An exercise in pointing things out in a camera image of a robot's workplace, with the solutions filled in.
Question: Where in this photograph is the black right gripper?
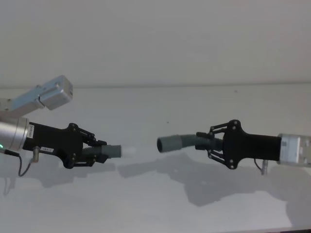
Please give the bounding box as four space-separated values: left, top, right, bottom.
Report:
194 119 282 170

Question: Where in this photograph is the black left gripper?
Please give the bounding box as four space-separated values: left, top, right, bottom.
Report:
22 122 109 169

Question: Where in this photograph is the grey corrugated hose white tip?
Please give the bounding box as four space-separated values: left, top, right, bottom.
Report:
82 144 136 161

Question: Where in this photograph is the grey corrugated hose cuff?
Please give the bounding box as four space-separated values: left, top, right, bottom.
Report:
156 133 212 154

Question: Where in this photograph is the white table cloth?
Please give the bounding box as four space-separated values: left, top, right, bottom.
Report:
0 83 311 233

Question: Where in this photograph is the thin dark cable silver plug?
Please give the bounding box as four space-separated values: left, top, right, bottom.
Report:
253 159 268 176
0 146 40 177

